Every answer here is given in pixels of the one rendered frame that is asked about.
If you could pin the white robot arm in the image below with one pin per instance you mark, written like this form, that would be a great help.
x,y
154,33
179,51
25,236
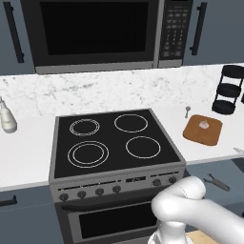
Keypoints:
x,y
190,211

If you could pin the white garlic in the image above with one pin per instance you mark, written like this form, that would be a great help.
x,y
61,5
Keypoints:
x,y
204,124

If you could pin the brown wooden cutting board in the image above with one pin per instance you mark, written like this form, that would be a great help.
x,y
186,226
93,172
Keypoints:
x,y
203,135

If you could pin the black hob cooker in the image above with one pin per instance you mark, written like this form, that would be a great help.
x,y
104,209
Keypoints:
x,y
108,139

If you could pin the small metal spoon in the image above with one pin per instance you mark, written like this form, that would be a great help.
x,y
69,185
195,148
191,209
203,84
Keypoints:
x,y
187,110

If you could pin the black cooker knob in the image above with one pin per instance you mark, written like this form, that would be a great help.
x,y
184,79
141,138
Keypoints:
x,y
156,182
81,194
116,189
99,192
172,180
64,197

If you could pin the black and steel microwave oven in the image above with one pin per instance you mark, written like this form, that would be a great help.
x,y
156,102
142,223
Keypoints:
x,y
95,31

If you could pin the oven door with dark window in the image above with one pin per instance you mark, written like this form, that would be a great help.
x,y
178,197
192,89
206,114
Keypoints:
x,y
111,222

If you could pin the grey lower cupboard door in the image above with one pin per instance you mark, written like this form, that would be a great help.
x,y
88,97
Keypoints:
x,y
219,168

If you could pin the grey cupboard door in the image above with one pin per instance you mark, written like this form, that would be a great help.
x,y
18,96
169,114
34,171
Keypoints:
x,y
222,31
219,168
8,68

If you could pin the grey peeler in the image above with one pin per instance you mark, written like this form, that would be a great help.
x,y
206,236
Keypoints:
x,y
219,183

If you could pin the white soap bottle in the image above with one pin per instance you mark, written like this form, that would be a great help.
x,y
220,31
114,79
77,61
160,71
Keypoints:
x,y
7,119

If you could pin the silver knife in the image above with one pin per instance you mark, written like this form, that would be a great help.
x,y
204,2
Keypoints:
x,y
239,151

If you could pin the grey drawer front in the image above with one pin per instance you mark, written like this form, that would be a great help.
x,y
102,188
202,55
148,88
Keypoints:
x,y
25,219

